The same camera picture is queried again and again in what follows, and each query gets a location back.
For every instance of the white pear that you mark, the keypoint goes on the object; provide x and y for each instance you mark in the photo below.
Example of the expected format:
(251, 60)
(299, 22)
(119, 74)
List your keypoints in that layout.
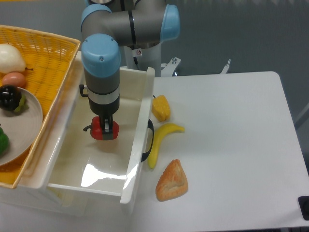
(11, 60)

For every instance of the grey plate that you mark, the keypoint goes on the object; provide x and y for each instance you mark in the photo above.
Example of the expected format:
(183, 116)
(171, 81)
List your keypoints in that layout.
(22, 129)

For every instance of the yellow banana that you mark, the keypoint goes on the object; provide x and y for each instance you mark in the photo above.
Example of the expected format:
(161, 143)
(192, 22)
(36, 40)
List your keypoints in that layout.
(159, 135)

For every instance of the triangular puff pastry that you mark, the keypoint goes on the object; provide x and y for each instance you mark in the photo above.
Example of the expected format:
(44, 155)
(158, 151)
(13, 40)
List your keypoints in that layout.
(172, 183)

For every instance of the brown egg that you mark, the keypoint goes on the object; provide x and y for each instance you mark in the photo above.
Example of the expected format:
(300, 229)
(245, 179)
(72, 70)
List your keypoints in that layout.
(14, 78)

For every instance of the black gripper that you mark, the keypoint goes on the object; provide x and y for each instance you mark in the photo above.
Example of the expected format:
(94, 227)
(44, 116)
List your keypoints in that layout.
(104, 105)

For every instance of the yellow wicker basket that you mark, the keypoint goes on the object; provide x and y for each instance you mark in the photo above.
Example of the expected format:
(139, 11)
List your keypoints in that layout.
(49, 58)

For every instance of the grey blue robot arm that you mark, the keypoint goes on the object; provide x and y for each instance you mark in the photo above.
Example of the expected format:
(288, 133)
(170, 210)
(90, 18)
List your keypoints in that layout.
(108, 25)

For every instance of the red bell pepper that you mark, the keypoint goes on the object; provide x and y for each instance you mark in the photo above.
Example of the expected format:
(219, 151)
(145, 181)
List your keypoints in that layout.
(95, 129)

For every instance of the black corner device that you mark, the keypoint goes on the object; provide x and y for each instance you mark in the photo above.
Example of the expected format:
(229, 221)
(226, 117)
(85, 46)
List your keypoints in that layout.
(304, 206)

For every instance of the green bell pepper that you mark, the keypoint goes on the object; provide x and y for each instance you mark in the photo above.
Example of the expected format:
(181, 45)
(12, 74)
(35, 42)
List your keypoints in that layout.
(4, 141)

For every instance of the yellow bell pepper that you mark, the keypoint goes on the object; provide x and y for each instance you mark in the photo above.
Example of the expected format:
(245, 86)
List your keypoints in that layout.
(160, 108)

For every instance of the open upper white drawer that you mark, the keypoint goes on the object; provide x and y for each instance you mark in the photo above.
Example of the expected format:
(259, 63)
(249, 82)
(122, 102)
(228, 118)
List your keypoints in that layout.
(112, 167)

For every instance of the black drawer handle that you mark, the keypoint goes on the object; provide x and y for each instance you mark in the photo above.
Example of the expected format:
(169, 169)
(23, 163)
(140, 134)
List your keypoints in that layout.
(149, 141)

